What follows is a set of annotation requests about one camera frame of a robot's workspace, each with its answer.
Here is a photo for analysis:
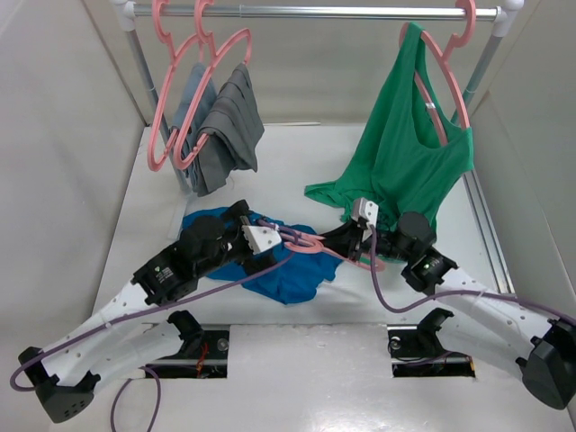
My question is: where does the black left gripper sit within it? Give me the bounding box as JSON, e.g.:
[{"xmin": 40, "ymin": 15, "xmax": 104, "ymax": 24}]
[{"xmin": 194, "ymin": 202, "xmax": 275, "ymax": 279}]

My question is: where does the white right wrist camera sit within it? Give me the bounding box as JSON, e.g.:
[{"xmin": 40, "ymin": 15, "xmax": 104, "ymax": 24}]
[{"xmin": 351, "ymin": 197, "xmax": 379, "ymax": 227}]

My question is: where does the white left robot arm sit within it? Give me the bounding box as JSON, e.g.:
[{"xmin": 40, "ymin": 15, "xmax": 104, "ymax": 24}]
[{"xmin": 18, "ymin": 200, "xmax": 282, "ymax": 424}]

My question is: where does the purple camera cable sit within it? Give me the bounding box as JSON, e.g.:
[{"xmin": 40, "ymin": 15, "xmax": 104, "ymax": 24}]
[
  {"xmin": 368, "ymin": 224, "xmax": 576, "ymax": 329},
  {"xmin": 9, "ymin": 220, "xmax": 316, "ymax": 432}
]

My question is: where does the pink hanger with grey skirt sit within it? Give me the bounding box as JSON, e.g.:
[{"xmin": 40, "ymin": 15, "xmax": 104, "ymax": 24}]
[{"xmin": 174, "ymin": 1, "xmax": 253, "ymax": 171}]

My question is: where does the aluminium rail right side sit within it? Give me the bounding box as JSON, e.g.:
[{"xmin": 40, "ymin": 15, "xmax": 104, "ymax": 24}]
[{"xmin": 463, "ymin": 170, "xmax": 516, "ymax": 297}]

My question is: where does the light blue denim garment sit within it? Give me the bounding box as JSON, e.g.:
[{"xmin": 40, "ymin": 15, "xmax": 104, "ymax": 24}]
[{"xmin": 168, "ymin": 61, "xmax": 217, "ymax": 181}]

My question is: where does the grey pleated skirt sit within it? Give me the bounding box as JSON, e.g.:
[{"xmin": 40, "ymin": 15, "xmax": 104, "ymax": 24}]
[{"xmin": 193, "ymin": 63, "xmax": 265, "ymax": 197}]

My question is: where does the pink plastic hanger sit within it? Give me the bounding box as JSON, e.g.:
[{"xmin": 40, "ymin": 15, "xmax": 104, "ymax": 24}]
[{"xmin": 256, "ymin": 218, "xmax": 386, "ymax": 273}]

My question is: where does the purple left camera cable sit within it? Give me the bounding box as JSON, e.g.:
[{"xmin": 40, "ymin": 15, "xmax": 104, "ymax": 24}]
[{"xmin": 9, "ymin": 220, "xmax": 316, "ymax": 432}]

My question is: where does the pink hanger with green top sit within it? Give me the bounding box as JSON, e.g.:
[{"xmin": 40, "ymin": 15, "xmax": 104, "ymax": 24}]
[{"xmin": 414, "ymin": 0, "xmax": 477, "ymax": 146}]

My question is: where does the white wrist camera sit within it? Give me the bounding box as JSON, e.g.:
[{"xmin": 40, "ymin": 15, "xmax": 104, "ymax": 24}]
[
  {"xmin": 351, "ymin": 197, "xmax": 379, "ymax": 227},
  {"xmin": 242, "ymin": 225, "xmax": 283, "ymax": 255}
]

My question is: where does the green tank top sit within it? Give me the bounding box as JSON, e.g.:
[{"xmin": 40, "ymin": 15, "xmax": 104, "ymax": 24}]
[{"xmin": 304, "ymin": 22, "xmax": 473, "ymax": 230}]

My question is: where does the pink hanger far left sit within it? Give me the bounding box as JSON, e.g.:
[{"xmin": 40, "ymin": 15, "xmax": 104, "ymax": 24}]
[{"xmin": 147, "ymin": 1, "xmax": 208, "ymax": 172}]

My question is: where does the metal clothes rack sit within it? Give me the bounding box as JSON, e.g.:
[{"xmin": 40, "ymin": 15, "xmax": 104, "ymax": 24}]
[{"xmin": 110, "ymin": 0, "xmax": 526, "ymax": 194}]

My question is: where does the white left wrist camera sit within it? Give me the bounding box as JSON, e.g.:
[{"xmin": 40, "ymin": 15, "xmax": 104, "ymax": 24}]
[{"xmin": 242, "ymin": 225, "xmax": 283, "ymax": 255}]

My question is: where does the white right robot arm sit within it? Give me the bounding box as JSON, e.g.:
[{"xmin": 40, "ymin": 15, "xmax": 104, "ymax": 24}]
[{"xmin": 321, "ymin": 211, "xmax": 575, "ymax": 410}]

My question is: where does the blue t shirt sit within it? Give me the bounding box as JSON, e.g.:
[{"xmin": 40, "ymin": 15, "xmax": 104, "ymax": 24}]
[{"xmin": 182, "ymin": 207, "xmax": 342, "ymax": 305}]

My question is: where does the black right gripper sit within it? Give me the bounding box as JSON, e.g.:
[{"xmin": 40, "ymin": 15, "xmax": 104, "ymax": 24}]
[{"xmin": 318, "ymin": 216, "xmax": 414, "ymax": 262}]

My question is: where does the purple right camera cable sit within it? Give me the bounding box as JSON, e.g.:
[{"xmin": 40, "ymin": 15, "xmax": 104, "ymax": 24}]
[{"xmin": 368, "ymin": 224, "xmax": 576, "ymax": 329}]

